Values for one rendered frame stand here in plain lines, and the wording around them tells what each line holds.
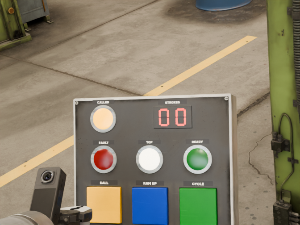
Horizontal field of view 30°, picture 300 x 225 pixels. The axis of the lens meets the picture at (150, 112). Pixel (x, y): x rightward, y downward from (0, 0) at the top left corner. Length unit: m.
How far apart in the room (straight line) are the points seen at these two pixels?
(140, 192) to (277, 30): 0.44
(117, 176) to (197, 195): 0.17
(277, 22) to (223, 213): 0.41
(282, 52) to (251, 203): 1.65
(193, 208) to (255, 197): 1.72
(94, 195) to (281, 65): 0.48
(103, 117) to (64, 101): 3.00
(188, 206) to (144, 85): 3.07
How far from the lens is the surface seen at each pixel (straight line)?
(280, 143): 1.31
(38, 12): 6.14
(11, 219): 0.83
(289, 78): 1.24
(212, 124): 1.12
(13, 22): 5.66
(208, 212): 1.13
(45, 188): 0.96
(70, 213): 0.96
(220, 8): 5.59
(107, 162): 1.18
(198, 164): 1.12
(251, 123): 3.47
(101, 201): 1.19
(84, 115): 1.20
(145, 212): 1.16
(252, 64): 4.29
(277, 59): 1.24
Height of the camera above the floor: 1.69
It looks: 27 degrees down
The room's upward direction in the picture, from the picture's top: 10 degrees counter-clockwise
